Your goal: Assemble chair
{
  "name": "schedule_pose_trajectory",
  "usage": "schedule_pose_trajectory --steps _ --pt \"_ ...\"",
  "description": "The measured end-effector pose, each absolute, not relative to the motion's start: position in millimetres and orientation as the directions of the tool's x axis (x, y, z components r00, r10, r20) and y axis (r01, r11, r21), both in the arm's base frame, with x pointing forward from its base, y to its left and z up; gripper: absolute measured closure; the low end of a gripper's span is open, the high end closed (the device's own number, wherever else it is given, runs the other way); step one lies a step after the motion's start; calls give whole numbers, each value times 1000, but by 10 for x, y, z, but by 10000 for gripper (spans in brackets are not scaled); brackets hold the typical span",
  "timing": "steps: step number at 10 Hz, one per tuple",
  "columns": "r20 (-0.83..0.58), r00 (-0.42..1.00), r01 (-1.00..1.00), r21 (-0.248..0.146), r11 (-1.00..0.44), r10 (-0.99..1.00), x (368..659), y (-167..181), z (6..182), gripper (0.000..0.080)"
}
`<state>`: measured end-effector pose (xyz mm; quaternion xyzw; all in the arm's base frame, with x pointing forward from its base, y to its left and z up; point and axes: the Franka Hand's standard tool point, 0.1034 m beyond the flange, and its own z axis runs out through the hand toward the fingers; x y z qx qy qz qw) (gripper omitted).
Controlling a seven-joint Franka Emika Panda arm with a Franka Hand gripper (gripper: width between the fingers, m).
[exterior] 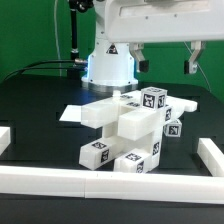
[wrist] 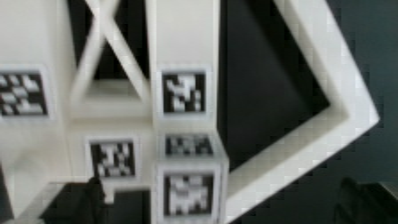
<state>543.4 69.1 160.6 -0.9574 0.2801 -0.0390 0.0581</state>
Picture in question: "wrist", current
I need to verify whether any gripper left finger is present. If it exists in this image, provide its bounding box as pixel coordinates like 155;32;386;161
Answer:
11;175;150;224

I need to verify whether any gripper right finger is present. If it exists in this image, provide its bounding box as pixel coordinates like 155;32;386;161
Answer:
335;178;398;224

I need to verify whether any white tagged cube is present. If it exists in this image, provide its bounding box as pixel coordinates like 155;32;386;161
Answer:
153;132;230;224

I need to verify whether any white chair seat part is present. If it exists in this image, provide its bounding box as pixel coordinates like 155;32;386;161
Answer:
0;80;153;223

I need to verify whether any white chair back frame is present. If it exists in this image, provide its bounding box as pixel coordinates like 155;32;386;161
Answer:
0;0;221;146

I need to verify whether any white U-shaped fence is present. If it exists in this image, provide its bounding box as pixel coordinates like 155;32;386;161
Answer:
219;0;379;222

